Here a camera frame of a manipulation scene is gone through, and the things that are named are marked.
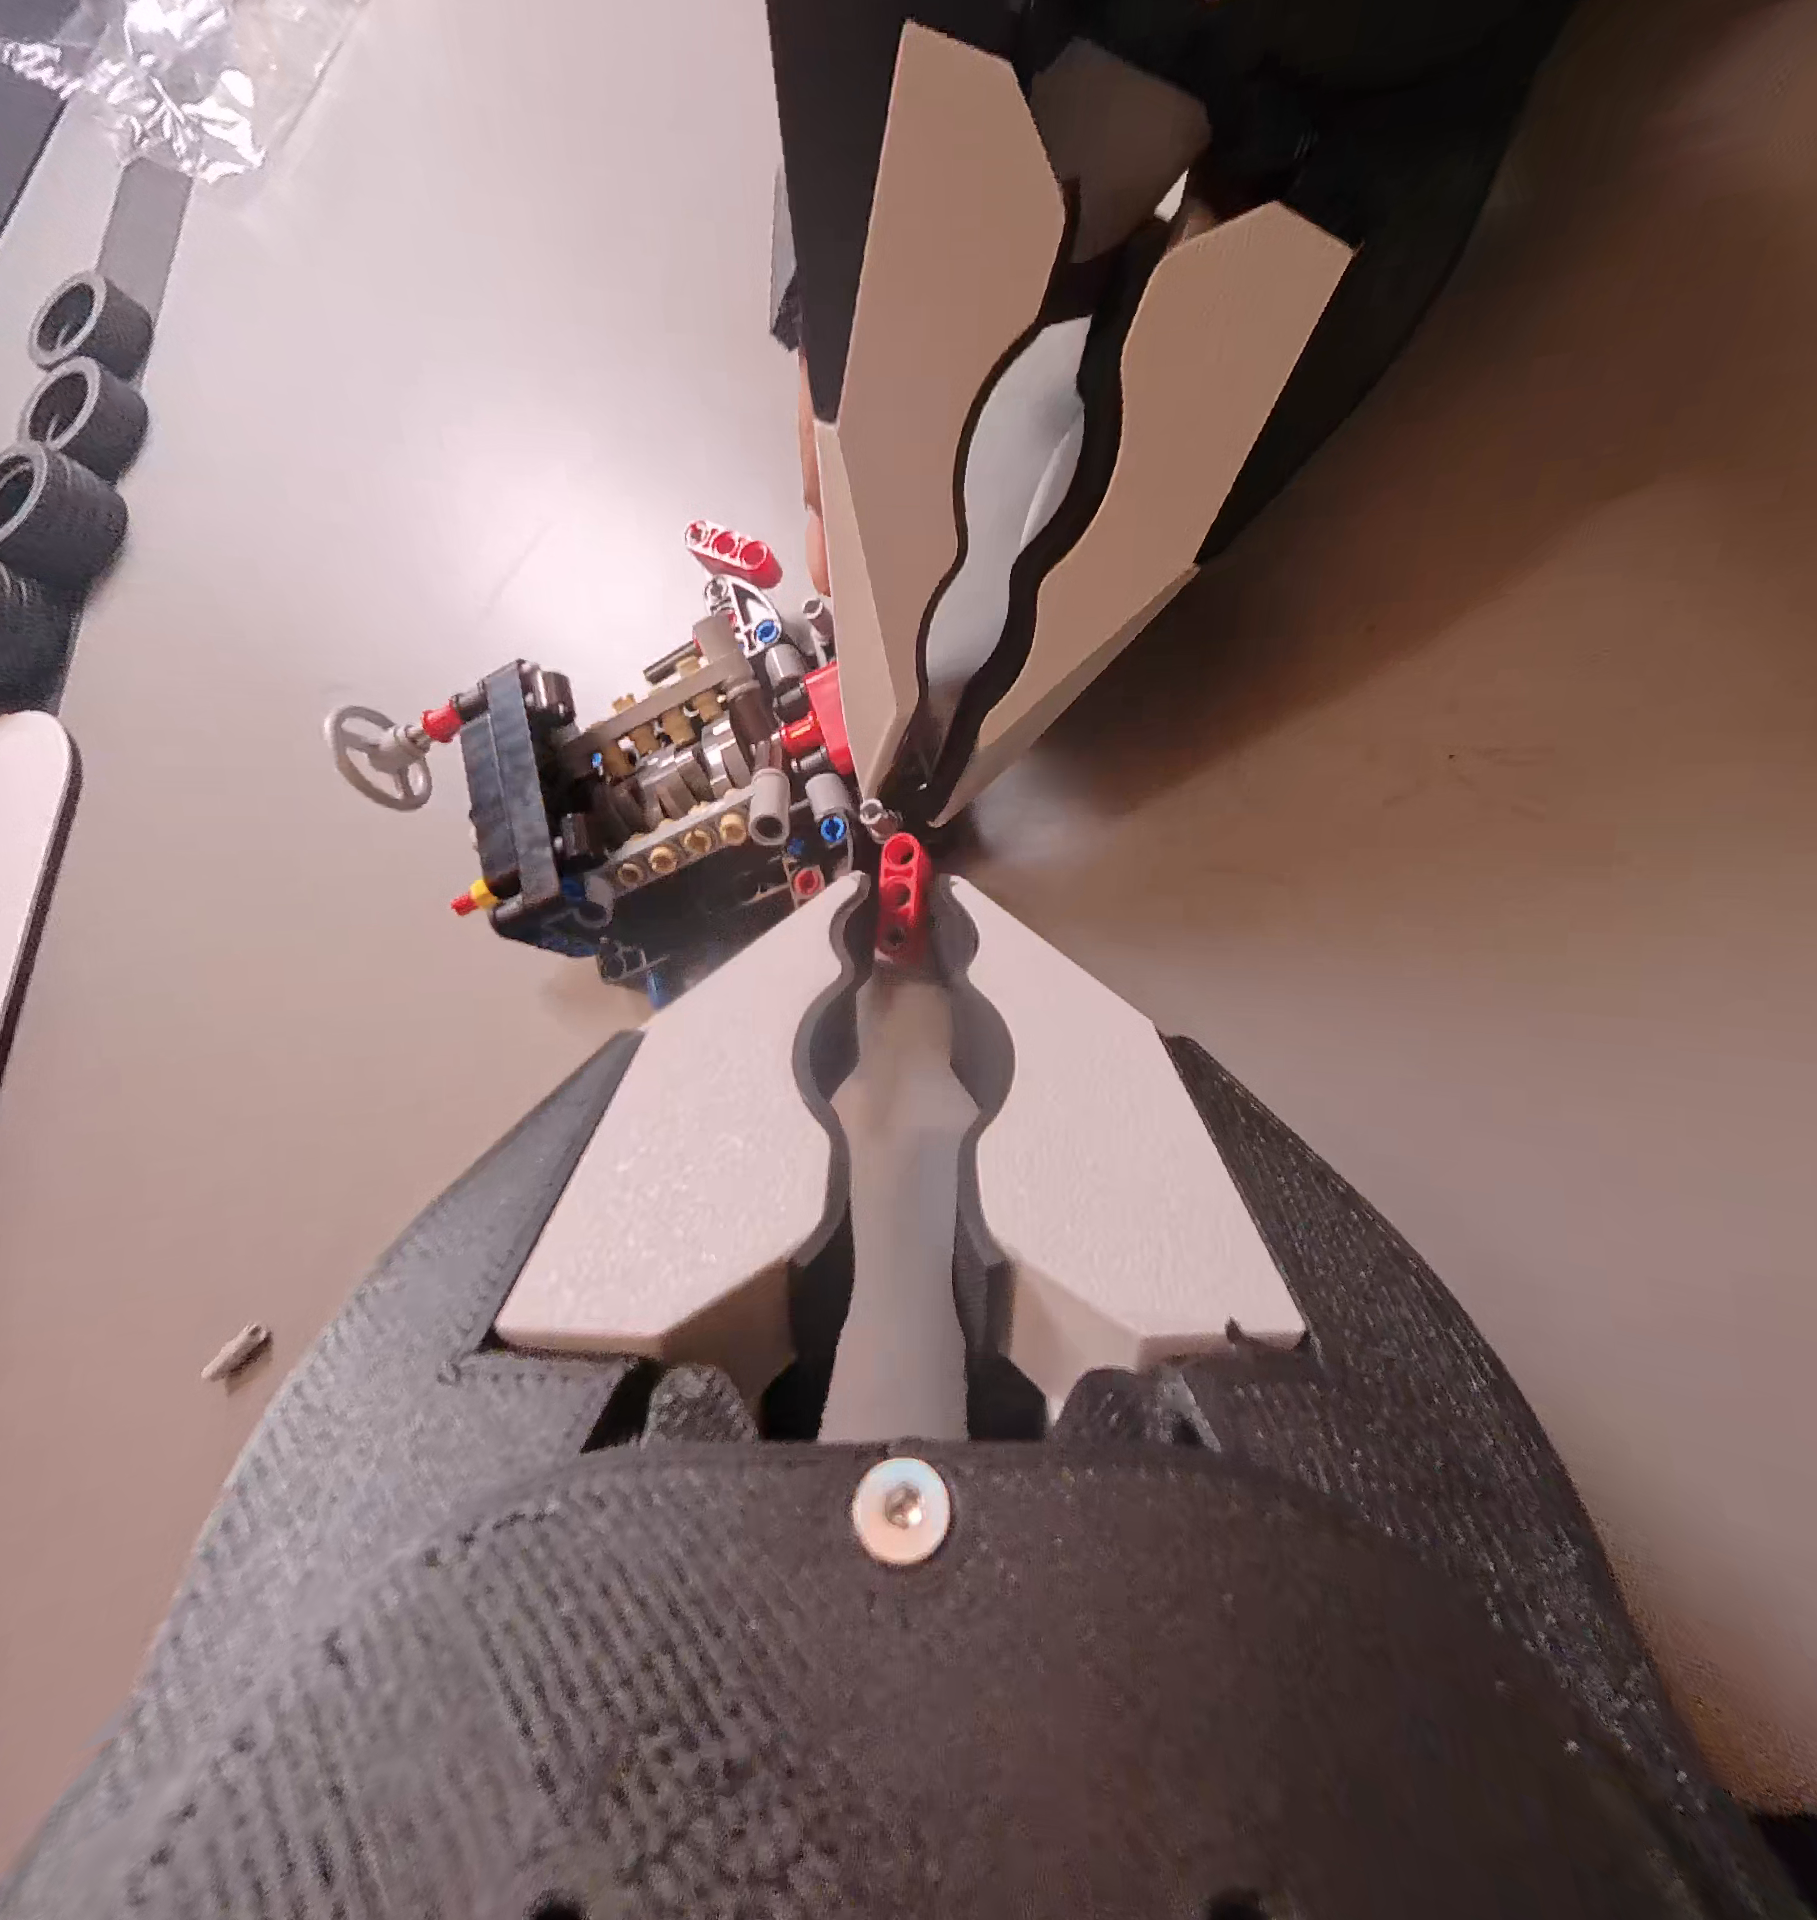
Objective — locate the grey lego pin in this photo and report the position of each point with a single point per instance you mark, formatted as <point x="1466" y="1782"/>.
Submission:
<point x="233" y="1350"/>

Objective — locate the lego car chassis assembly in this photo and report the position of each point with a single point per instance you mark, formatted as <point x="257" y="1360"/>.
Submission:
<point x="518" y="780"/>

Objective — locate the person's right hand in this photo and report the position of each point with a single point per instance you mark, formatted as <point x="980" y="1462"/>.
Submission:
<point x="812" y="509"/>

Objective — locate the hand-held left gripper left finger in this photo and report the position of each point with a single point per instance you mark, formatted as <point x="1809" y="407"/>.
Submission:
<point x="669" y="1201"/>

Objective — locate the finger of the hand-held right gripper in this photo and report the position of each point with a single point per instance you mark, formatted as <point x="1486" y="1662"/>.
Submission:
<point x="1222" y="375"/>
<point x="938" y="270"/>

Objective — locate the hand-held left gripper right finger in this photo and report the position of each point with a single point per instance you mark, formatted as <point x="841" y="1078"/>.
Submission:
<point x="1132" y="1201"/>

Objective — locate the empty clear plastic bag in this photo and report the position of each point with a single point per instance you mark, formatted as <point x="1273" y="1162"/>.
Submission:
<point x="172" y="76"/>

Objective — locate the red lego beam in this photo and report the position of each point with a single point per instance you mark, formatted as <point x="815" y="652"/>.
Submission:
<point x="731" y="550"/>
<point x="900" y="892"/>

